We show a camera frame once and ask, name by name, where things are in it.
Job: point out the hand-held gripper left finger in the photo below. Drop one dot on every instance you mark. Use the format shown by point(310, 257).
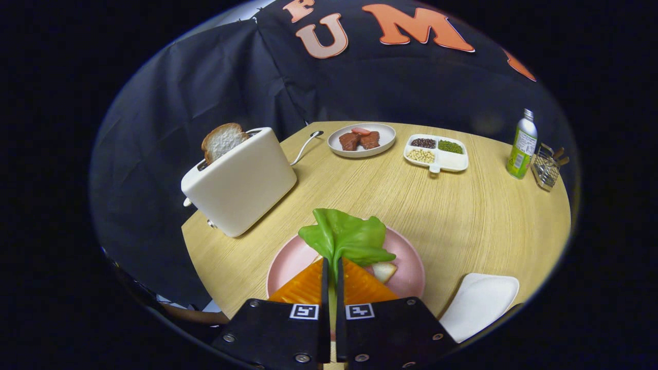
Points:
point(325, 288)

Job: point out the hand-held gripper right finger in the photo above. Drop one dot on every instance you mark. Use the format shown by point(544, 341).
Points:
point(339, 288)

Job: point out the green lettuce leaf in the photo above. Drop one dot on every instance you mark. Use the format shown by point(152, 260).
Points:
point(349, 236)

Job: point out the toasted bread slice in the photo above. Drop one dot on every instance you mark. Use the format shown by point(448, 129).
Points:
point(223, 141)

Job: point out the pink plate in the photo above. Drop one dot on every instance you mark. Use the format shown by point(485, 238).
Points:
point(293, 262)

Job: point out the plain bread slice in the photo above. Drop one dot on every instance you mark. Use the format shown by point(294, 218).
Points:
point(384, 271)

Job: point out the white toaster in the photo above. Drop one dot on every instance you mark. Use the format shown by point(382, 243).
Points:
point(241, 190)

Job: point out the white rectangular plate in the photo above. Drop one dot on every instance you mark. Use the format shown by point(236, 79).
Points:
point(480, 303)

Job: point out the brown meat piece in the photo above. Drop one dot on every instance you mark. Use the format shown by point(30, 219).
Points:
point(349, 141)
point(370, 140)

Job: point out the pile of yellow beans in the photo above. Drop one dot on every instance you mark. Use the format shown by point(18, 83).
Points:
point(420, 156)

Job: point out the red sausage slice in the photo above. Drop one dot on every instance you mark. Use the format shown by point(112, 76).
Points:
point(361, 131)

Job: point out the round white plate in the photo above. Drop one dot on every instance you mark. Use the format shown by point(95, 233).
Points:
point(385, 134)

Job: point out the pile of dark beans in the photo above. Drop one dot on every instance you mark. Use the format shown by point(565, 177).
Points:
point(423, 143)

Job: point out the white divided dish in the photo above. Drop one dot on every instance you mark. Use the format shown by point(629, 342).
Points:
point(452, 161)

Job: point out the pile of green beans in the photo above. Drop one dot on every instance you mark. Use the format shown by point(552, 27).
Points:
point(450, 147)

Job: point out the black backdrop cloth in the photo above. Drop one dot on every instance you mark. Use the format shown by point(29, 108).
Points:
point(205, 103)

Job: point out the green label bottle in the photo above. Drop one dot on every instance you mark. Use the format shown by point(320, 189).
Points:
point(522, 149)

